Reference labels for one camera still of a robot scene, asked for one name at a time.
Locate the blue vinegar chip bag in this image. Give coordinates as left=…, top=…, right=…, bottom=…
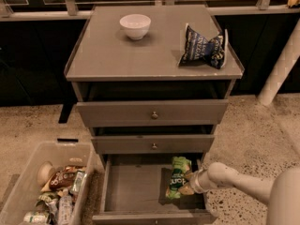
left=179, top=23, right=229, bottom=69

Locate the green rice chip bag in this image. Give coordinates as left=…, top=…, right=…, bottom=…
left=165, top=157, right=192, bottom=200

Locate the beige wooden mushroom object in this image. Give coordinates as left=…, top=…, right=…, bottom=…
left=37, top=161, right=55, bottom=187

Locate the white ceramic bowl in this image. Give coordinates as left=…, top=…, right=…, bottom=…
left=119, top=14, right=151, bottom=40

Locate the grey drawer cabinet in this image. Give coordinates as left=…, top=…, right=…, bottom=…
left=64, top=5, right=245, bottom=162

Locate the clear plastic storage bin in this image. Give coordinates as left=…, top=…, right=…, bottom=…
left=0, top=142, right=95, bottom=225

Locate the grey top drawer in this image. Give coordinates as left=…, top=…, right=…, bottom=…
left=77, top=99, right=228, bottom=128

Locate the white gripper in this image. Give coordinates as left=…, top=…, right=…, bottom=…
left=178, top=170, right=212, bottom=195

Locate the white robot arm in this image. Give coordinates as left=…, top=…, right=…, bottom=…
left=179, top=162, right=300, bottom=225

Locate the brown snack bag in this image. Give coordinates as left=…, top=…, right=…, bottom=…
left=41, top=165, right=86, bottom=192

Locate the white green snack packet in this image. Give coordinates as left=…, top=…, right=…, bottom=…
left=22, top=211, right=51, bottom=225

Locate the white diagonal pipe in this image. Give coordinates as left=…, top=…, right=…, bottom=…
left=258, top=20, right=300, bottom=106

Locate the grey drawer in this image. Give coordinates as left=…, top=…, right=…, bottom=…
left=93, top=154, right=218, bottom=225
left=77, top=99, right=228, bottom=128
left=92, top=128, right=215, bottom=155

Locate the clear plastic bottle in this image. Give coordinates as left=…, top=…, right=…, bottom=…
left=57, top=188, right=72, bottom=225

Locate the small green can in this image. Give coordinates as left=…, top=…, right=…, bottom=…
left=70, top=171, right=86, bottom=195

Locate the grey middle drawer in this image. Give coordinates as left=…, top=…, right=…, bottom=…
left=92, top=128, right=215, bottom=155

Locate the grey bottom drawer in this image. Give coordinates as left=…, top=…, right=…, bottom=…
left=93, top=154, right=218, bottom=225

